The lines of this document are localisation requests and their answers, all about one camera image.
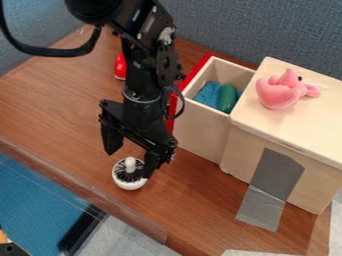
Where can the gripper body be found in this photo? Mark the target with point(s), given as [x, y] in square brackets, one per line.
[135, 125]

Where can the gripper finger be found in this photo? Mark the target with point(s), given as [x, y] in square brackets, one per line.
[150, 164]
[111, 140]

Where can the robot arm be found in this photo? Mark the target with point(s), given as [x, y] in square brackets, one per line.
[147, 50]

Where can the drawer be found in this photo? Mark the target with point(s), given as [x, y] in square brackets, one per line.
[209, 110]

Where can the white toy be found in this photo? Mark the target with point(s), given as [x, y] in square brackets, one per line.
[128, 175]

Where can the red toy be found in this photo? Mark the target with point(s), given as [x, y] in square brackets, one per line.
[120, 68]

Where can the blue cloth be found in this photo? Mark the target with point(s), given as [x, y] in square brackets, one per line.
[208, 94]

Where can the green toy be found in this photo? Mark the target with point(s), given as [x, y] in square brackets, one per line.
[226, 97]

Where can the grey tape strip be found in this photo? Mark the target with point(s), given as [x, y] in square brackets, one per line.
[270, 191]

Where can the cabinet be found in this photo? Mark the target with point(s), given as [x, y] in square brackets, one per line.
[285, 133]

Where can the pink plush animal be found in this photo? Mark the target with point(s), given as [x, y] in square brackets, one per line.
[282, 90]

